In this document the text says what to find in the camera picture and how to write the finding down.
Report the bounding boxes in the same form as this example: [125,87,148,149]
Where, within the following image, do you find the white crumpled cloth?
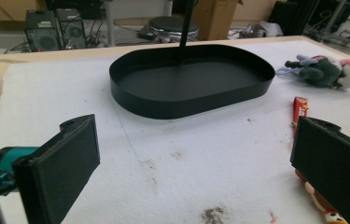
[241,21,285,39]

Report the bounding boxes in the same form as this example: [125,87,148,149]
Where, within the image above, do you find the black oval tray with pole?
[108,0,276,120]

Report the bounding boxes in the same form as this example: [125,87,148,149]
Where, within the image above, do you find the white felt mat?
[0,39,350,224]

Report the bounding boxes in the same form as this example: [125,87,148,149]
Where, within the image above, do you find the white table leg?
[104,0,117,48]

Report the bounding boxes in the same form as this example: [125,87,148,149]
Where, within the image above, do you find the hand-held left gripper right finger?
[289,116,350,224]

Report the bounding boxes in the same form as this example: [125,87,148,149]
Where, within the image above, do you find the brown cardboard box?
[191,0,245,42]

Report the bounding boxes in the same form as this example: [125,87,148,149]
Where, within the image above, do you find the red snack packet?
[291,96,310,138]

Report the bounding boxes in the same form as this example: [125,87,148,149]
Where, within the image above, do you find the small cowboy doll figure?
[294,169,349,224]

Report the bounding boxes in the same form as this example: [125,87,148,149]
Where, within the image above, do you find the grey and pink plush toy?
[284,54,350,91]

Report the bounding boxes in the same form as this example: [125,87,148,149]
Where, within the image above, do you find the black computer tower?
[23,9,61,52]

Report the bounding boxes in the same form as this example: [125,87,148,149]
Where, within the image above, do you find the black curtain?
[269,0,321,36]

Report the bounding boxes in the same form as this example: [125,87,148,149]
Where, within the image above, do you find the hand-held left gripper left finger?
[11,114,101,224]

